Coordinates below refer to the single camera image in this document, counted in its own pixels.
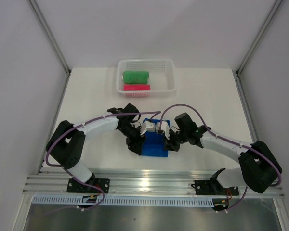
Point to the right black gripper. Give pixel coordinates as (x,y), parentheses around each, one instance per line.
(169,145)

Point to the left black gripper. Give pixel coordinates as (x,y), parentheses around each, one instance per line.
(135,144)

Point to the blue towel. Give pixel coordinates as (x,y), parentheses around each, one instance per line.
(153,145)

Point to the pink towel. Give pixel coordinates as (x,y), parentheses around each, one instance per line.
(136,87)

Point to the green towel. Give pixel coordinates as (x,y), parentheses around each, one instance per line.
(136,77)

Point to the white plastic basket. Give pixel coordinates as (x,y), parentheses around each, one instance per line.
(151,77)

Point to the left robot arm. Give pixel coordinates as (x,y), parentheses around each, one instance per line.
(67,142)

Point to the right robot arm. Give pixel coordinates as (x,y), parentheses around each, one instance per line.
(258,168)

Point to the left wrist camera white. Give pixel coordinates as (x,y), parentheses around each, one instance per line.
(147,126)

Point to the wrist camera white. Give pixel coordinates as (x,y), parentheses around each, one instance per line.
(147,126)
(163,127)

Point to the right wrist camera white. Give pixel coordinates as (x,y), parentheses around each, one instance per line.
(163,127)

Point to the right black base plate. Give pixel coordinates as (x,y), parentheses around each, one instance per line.
(204,188)

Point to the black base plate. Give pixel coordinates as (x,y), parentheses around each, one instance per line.
(204,188)
(76,187)

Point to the right aluminium frame post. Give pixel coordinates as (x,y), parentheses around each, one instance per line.
(272,14)

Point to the aluminium frame post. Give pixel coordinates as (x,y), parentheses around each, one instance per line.
(272,14)
(49,34)

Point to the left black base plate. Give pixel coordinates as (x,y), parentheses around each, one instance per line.
(76,187)

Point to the aluminium mounting rail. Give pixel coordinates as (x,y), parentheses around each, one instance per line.
(153,183)

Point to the slotted cable duct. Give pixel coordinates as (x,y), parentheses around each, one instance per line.
(123,200)

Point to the left aluminium frame post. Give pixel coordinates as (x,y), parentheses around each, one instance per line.
(49,34)

